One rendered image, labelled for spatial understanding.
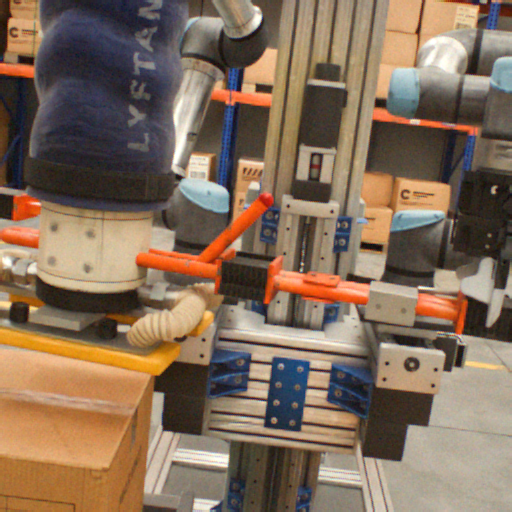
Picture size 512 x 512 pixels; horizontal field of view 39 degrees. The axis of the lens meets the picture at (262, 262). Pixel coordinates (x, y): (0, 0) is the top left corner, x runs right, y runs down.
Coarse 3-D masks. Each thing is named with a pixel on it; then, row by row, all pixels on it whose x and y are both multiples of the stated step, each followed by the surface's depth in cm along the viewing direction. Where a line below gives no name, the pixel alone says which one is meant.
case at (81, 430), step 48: (0, 384) 122; (48, 384) 124; (96, 384) 127; (144, 384) 129; (0, 432) 105; (48, 432) 107; (96, 432) 109; (144, 432) 133; (0, 480) 100; (48, 480) 100; (96, 480) 100; (144, 480) 142
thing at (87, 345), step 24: (0, 312) 110; (24, 312) 107; (0, 336) 104; (24, 336) 103; (48, 336) 104; (72, 336) 104; (96, 336) 105; (120, 336) 107; (96, 360) 101; (120, 360) 100; (144, 360) 100; (168, 360) 103
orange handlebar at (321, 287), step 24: (24, 240) 113; (144, 264) 110; (168, 264) 109; (192, 264) 108; (216, 264) 112; (288, 288) 106; (312, 288) 105; (336, 288) 105; (360, 288) 108; (432, 312) 102; (456, 312) 102
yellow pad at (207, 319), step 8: (8, 296) 124; (16, 296) 123; (32, 304) 123; (40, 304) 123; (144, 304) 123; (208, 312) 127; (120, 320) 120; (128, 320) 120; (136, 320) 120; (200, 320) 121; (208, 320) 124; (200, 328) 119; (192, 336) 118
